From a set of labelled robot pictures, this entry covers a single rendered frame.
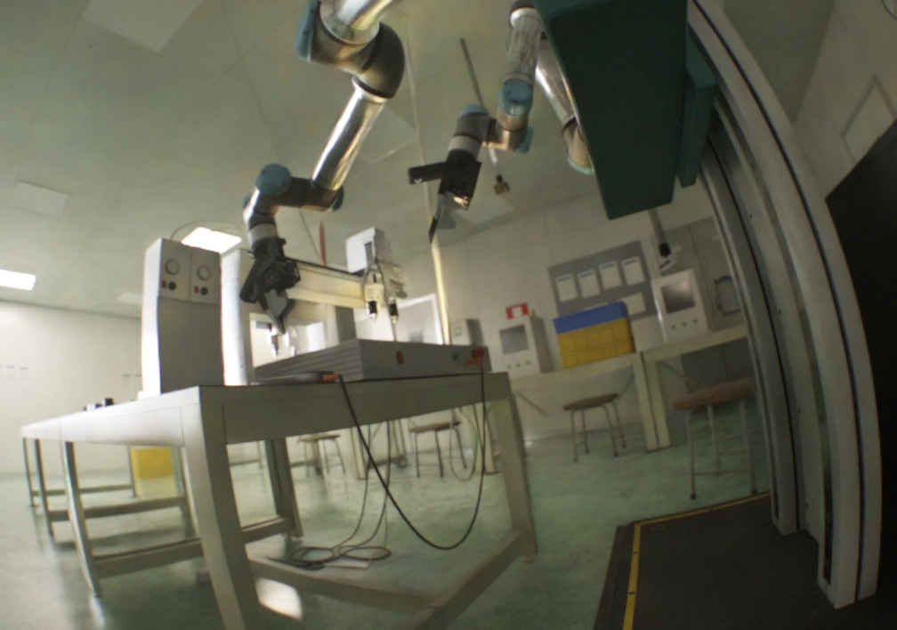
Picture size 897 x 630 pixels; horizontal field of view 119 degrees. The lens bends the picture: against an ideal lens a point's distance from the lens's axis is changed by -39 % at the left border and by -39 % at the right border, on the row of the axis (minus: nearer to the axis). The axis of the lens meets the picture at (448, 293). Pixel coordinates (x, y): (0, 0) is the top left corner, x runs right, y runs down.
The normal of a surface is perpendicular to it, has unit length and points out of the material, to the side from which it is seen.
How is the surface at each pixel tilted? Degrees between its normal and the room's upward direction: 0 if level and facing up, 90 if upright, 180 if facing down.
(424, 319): 90
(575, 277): 90
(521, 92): 90
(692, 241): 90
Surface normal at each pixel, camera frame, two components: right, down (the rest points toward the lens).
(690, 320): -0.50, -0.13
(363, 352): 0.85, -0.26
